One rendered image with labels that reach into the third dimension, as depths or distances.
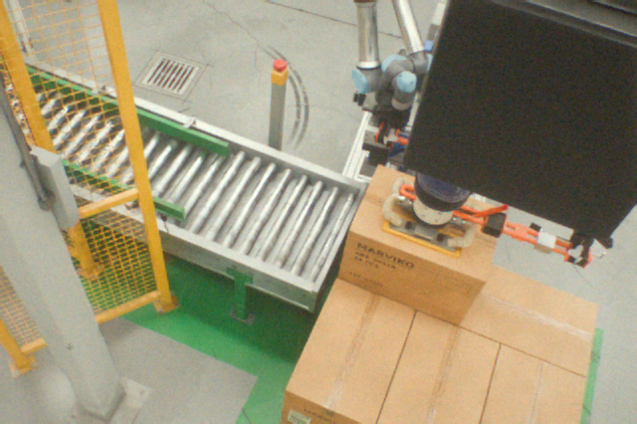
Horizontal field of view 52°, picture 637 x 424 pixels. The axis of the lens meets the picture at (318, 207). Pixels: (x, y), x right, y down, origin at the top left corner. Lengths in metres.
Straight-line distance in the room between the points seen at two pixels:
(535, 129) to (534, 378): 2.84
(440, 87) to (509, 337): 2.88
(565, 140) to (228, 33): 4.81
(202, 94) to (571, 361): 2.86
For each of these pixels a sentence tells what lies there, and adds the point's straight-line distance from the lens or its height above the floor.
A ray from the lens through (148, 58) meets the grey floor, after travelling 4.86.
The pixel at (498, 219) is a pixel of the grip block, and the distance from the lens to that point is 2.75.
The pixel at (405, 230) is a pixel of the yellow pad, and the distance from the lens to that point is 2.75.
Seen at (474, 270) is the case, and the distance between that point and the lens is 2.76.
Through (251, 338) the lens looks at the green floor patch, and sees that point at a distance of 3.50.
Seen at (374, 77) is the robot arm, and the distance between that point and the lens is 2.92.
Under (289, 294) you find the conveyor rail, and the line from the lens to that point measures 3.08.
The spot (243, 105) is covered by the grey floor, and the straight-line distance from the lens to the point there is 4.50.
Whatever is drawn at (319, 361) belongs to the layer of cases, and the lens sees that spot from 2.88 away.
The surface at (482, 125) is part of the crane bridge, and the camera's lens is 0.28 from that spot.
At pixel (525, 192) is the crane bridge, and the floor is 2.96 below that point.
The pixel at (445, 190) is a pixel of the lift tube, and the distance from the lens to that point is 2.51.
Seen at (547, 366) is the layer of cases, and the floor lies 0.54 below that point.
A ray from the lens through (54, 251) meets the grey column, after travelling 2.20.
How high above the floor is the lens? 3.18
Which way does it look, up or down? 53 degrees down
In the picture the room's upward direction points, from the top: 9 degrees clockwise
